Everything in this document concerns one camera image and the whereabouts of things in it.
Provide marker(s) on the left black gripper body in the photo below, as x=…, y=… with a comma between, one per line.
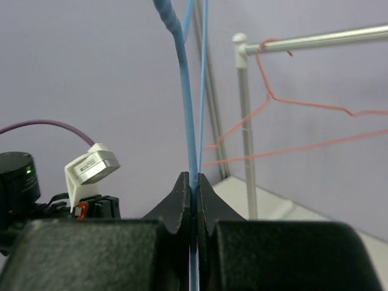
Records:
x=96, y=206

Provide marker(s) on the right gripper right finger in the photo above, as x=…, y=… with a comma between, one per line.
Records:
x=240, y=254

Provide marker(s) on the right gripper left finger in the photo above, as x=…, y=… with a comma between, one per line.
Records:
x=103, y=254

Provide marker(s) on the pink wire hanger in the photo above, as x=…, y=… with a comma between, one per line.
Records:
x=269, y=96

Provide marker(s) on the blue wire hanger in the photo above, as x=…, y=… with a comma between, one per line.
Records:
x=173, y=25

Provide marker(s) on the white and silver clothes rack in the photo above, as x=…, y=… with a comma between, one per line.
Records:
x=242, y=52

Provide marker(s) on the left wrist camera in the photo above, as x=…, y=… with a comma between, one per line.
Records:
x=83, y=173

